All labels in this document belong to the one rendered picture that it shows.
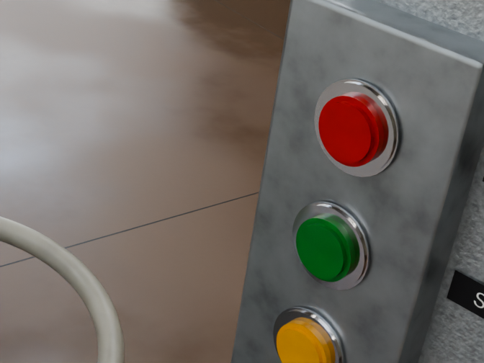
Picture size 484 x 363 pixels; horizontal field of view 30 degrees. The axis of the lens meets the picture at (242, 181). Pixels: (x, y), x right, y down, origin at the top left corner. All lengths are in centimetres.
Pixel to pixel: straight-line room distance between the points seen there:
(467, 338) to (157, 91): 358
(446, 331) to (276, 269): 7
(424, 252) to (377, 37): 8
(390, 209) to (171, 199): 281
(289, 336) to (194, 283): 237
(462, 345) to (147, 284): 238
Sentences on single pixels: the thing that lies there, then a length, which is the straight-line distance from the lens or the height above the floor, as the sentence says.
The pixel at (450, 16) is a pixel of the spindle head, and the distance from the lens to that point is 32.
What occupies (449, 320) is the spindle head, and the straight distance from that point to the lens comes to 36.
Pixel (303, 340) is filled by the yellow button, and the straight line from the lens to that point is 37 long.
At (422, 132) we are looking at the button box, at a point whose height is 150.
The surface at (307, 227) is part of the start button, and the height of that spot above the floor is 145.
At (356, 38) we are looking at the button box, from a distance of 32.
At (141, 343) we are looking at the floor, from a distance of 251.
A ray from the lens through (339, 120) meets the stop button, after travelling 32.
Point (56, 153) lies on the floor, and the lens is 336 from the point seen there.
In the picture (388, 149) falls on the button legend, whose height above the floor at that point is 149.
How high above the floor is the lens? 163
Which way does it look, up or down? 30 degrees down
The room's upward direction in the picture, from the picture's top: 9 degrees clockwise
